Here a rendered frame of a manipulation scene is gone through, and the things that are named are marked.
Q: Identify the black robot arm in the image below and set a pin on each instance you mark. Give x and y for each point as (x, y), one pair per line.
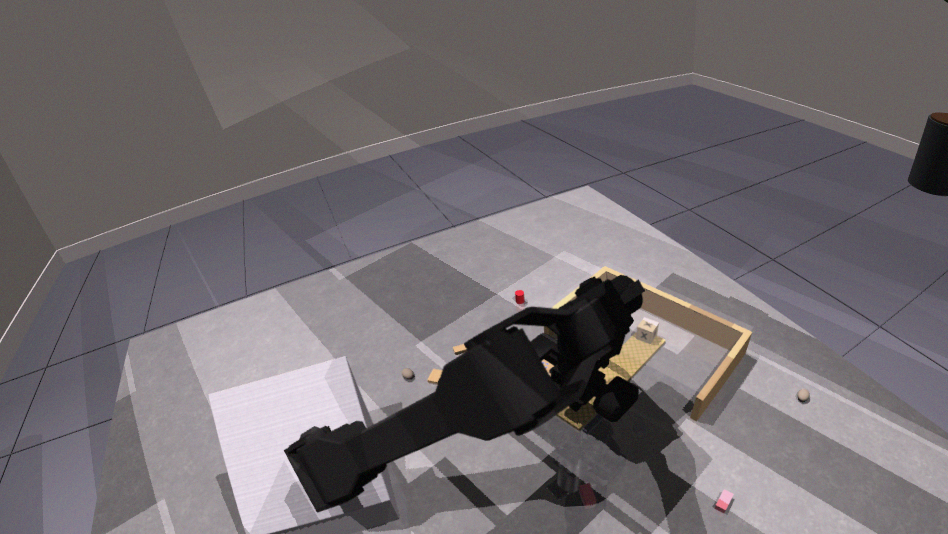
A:
(499, 386)

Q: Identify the red block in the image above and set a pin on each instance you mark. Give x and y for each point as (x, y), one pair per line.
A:
(724, 501)
(588, 494)

